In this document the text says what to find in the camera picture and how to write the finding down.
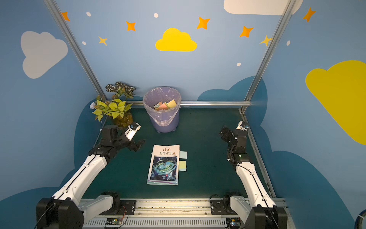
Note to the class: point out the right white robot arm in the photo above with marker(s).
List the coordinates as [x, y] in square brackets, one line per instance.
[260, 212]

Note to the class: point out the circuit board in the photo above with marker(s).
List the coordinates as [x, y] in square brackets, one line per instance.
[233, 223]
[113, 222]

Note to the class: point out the clear plastic bin liner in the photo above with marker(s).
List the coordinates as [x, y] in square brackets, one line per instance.
[160, 113]

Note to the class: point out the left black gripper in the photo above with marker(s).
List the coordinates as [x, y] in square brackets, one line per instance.
[131, 143]

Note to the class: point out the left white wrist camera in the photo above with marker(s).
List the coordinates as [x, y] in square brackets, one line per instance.
[132, 130]

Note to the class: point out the left aluminium frame post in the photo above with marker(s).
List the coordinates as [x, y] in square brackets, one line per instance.
[62, 24]

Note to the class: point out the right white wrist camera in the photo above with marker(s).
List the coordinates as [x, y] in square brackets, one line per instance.
[242, 125]

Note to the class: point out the aluminium frame post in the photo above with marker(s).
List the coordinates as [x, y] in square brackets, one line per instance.
[283, 22]
[62, 24]

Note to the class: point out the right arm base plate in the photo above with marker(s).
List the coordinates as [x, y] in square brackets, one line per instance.
[219, 207]

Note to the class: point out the green sticky note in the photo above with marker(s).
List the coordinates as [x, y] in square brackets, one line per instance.
[182, 166]

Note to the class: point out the right circuit board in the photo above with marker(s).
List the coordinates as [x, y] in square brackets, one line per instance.
[233, 223]

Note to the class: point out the aluminium frame back bar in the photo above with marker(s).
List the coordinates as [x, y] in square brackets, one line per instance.
[216, 103]

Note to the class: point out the magazine book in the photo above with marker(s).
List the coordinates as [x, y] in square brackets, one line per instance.
[164, 166]

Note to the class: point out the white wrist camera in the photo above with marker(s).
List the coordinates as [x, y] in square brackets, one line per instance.
[242, 125]
[132, 130]

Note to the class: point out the left circuit board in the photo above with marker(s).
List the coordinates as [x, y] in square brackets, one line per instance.
[113, 222]

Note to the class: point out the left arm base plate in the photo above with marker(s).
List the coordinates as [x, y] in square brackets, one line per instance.
[125, 207]

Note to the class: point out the potted green plant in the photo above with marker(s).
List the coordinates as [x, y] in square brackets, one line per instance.
[118, 109]

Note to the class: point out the right aluminium frame post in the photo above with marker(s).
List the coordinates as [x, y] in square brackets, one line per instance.
[283, 22]

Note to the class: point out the purple trash bin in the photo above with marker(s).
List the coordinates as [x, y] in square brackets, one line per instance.
[164, 118]

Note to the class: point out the discarded sticky notes pile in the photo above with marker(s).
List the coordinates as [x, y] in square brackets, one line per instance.
[165, 105]

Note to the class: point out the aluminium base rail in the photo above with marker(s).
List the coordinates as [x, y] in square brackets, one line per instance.
[179, 207]

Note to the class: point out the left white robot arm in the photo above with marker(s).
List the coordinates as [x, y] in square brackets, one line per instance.
[63, 210]

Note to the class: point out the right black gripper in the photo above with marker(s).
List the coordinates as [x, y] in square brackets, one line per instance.
[228, 136]

